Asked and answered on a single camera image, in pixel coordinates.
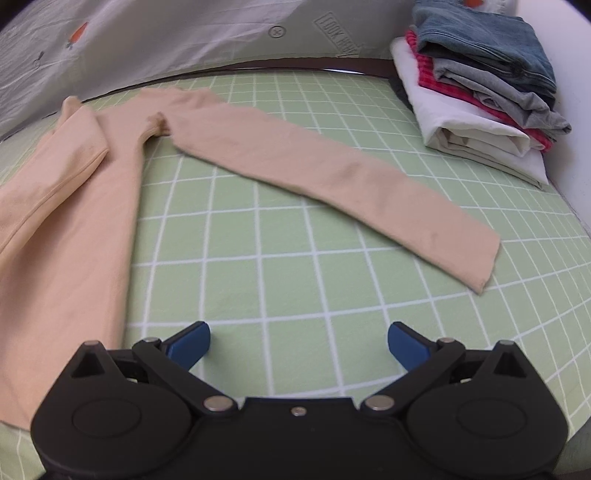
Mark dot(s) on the green grid bed sheet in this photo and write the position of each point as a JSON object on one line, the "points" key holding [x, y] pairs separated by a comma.
{"points": [[299, 297]]}

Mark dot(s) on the beige long sleeve shirt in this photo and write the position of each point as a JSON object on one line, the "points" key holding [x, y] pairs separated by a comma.
{"points": [[68, 218]]}

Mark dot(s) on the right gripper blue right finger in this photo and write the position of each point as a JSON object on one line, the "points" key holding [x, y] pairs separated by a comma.
{"points": [[427, 363]]}

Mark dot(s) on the folded grey garment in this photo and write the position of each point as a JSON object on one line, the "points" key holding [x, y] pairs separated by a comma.
{"points": [[527, 109]]}

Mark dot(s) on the folded blue jeans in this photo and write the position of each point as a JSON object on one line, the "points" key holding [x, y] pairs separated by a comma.
{"points": [[505, 46]]}

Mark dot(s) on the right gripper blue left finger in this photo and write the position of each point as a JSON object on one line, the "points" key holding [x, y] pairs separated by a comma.
{"points": [[168, 363]]}

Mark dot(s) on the folded white garment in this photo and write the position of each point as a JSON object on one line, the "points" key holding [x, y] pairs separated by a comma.
{"points": [[460, 128]]}

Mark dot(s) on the grey printed bed sheet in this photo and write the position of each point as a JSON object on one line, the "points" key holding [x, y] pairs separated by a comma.
{"points": [[54, 49]]}

